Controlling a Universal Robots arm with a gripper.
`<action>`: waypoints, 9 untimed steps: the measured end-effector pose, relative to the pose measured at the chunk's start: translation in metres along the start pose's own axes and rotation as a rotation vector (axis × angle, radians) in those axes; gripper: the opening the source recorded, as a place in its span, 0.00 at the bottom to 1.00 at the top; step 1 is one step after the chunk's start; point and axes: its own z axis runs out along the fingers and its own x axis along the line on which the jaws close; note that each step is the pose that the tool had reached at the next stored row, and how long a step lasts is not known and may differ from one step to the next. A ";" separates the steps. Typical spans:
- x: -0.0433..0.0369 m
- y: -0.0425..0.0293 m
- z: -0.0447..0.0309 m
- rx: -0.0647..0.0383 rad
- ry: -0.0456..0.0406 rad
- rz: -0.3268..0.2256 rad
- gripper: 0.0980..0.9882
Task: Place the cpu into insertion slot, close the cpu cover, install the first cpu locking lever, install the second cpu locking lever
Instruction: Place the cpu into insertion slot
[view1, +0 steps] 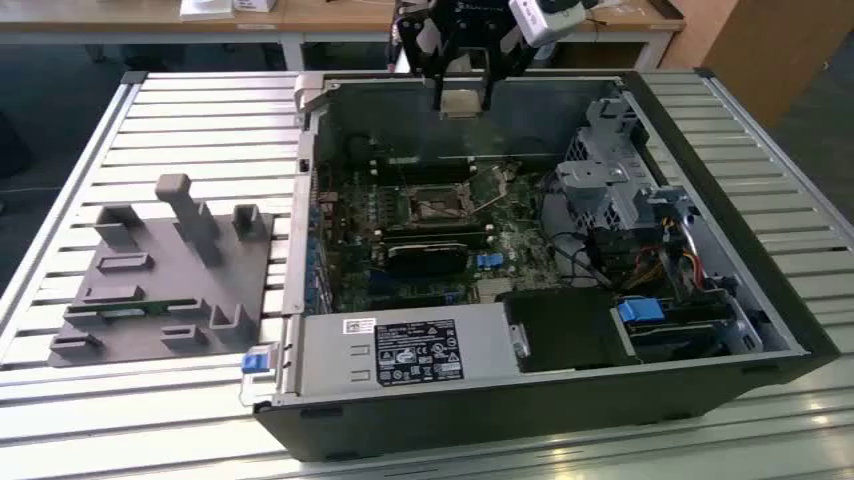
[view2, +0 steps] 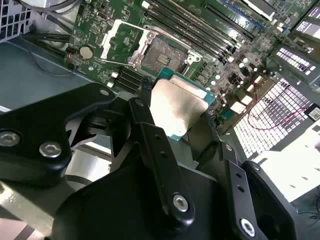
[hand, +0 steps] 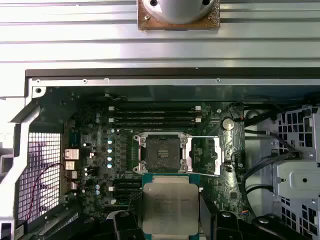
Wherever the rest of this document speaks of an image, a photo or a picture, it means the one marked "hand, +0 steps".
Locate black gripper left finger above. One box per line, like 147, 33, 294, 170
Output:
74, 209, 146, 240

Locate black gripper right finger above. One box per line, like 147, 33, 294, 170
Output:
198, 192, 308, 240

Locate silver square CPU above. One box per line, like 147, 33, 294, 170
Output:
141, 173, 201, 238

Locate metal socket cover frame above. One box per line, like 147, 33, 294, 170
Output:
186, 134, 224, 178

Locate black RAM slot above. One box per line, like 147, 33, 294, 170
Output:
112, 177, 143, 185
108, 105, 202, 112
112, 123, 198, 129
112, 184, 143, 192
108, 111, 203, 118
111, 117, 202, 124

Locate CPU socket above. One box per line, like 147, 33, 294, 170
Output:
133, 131, 193, 175

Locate green motherboard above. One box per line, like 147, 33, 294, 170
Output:
61, 99, 246, 223

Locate perforated metal disk bay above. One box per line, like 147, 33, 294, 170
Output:
272, 103, 320, 240

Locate round coin battery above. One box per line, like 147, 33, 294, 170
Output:
221, 117, 235, 131

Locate black open PC case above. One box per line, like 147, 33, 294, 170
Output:
0, 67, 320, 240

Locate thick black wire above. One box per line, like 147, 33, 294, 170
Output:
242, 153, 298, 216

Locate thin red black wire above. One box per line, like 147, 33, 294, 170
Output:
27, 162, 78, 221

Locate brown square base plate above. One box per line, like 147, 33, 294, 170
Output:
136, 0, 221, 32

